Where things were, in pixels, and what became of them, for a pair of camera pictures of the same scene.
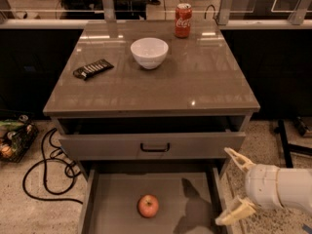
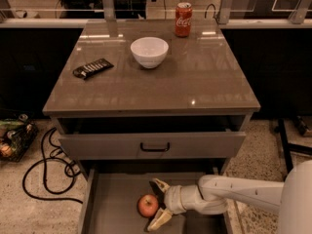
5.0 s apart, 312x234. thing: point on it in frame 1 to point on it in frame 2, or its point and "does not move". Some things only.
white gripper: [260, 185] to [173, 199]
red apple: [147, 205] does not move
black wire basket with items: [16, 137] does not move
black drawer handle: [155, 150] does not move
